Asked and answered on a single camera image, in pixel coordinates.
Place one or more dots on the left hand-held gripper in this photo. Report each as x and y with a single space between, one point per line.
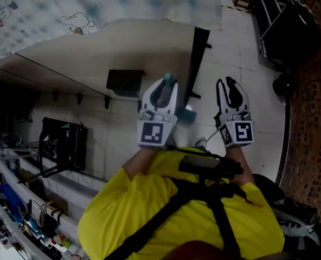
152 133

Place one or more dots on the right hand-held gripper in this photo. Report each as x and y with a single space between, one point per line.
239 131

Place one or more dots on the person's left forearm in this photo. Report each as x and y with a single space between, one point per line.
141 161

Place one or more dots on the person's right forearm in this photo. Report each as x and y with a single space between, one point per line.
240 161

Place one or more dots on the small black box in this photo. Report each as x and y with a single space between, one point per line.
124 81

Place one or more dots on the black table leg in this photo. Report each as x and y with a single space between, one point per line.
197 64

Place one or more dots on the black round object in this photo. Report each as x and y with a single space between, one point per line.
281 85

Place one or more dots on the person's right grey shoe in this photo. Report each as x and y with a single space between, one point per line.
201 142

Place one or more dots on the beige table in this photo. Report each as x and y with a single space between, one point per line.
109 50

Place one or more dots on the black chest-mounted device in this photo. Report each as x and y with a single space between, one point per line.
204 164

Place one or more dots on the black metal cart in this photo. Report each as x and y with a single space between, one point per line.
290 31

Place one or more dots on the cartoon bear tablecloth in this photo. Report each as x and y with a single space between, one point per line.
109 1

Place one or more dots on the person's yellow shirt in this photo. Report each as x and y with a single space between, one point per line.
122 213

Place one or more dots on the grey and black backpack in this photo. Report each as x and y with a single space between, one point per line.
293 213

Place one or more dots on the white metal shelving rack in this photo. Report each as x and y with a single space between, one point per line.
3 172

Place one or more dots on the blue plastic box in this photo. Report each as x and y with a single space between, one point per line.
10 199

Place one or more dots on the black table bracket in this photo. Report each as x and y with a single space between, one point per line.
107 101
79 98

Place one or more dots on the black frame machine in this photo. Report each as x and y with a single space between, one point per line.
68 145

